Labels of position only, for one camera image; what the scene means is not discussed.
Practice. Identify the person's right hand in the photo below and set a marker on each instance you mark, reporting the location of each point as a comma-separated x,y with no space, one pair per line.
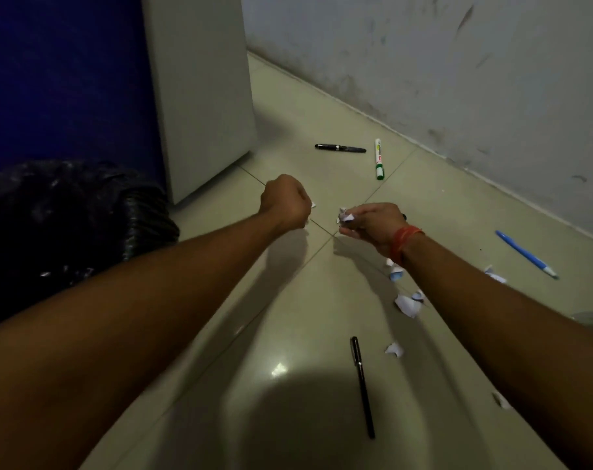
375,222

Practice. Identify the person's left hand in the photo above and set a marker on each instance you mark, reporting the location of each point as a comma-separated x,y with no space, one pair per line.
283,200

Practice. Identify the person's right fingers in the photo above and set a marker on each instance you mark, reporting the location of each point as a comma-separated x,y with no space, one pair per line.
353,230

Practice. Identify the person's left fingers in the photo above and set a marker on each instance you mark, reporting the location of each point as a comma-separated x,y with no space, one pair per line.
304,205

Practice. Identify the person's left forearm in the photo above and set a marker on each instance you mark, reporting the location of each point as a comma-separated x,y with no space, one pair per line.
125,332

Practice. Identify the person's right forearm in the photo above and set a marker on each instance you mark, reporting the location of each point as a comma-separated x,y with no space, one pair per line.
512,337

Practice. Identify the red thread wristband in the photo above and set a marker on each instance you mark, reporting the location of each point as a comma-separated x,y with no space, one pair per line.
404,241

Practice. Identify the torn white paper piece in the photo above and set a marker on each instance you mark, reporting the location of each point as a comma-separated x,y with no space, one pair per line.
495,275
501,400
395,273
394,349
408,304

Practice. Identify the short black pen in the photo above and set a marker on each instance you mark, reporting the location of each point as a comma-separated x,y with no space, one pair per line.
340,148

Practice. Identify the white green marker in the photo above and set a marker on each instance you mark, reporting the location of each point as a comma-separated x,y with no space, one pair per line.
378,159

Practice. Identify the white cabinet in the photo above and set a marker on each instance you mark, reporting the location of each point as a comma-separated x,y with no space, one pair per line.
203,92

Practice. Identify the long black pen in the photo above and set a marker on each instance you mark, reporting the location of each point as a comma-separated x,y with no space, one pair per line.
362,386

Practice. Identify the blue white pen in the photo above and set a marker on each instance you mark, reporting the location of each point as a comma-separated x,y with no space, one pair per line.
525,254

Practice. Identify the black plastic bin bag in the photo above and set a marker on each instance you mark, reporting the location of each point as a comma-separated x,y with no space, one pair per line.
66,230

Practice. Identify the blue panel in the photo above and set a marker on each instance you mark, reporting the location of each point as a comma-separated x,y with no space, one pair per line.
66,78

